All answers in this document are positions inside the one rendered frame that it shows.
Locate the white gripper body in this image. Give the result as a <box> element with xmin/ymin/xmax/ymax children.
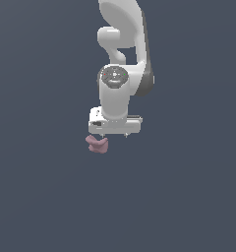
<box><xmin>88</xmin><ymin>106</ymin><xmax>144</xmax><ymax>135</ymax></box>

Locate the mauve irregular lump object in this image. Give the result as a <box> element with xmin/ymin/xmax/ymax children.
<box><xmin>85</xmin><ymin>135</ymin><xmax>109</xmax><ymax>155</ymax></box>

